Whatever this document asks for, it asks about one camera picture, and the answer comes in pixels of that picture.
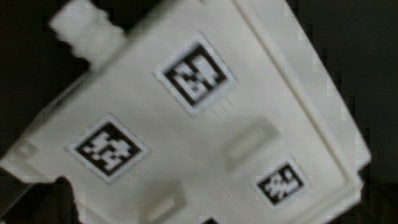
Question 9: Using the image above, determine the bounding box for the white cabinet door panel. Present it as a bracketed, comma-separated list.
[134, 0, 356, 224]
[0, 74, 198, 224]

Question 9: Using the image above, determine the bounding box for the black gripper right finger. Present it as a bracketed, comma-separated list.
[354, 166, 398, 224]

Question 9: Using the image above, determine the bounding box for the white cabinet body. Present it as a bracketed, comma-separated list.
[0, 0, 370, 224]

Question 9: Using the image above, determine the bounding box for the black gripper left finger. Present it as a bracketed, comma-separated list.
[0, 168, 81, 224]

